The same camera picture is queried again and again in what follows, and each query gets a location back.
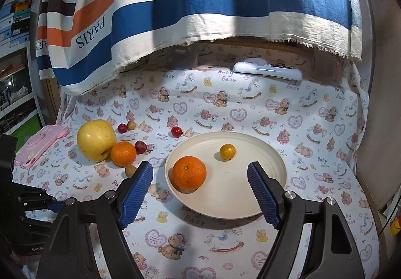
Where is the small orange mandarin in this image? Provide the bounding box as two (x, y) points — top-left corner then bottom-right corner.
(110, 141), (137, 167)

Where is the dark red plum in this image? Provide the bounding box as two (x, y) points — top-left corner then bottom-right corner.
(135, 141), (147, 154)

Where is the large yellow apple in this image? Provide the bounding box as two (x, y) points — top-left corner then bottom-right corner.
(77, 120), (116, 162)

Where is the red cherry tomato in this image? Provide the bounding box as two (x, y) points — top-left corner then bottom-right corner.
(117, 124), (128, 134)
(171, 126), (183, 138)

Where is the cream ceramic plate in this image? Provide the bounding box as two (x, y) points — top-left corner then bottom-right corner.
(164, 131), (287, 220)

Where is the large orange in plate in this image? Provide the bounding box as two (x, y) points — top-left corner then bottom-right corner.
(171, 156), (207, 191)

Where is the baby bear print cloth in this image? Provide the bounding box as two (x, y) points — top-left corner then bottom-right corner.
(14, 46), (379, 278)

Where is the shelf with boxes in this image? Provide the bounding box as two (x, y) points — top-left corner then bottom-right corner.
(1, 0), (43, 146)

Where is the white plastic device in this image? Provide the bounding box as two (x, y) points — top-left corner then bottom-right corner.
(232, 57), (303, 82)

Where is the striped Paris fabric curtain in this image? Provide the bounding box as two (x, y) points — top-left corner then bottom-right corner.
(35, 0), (362, 95)

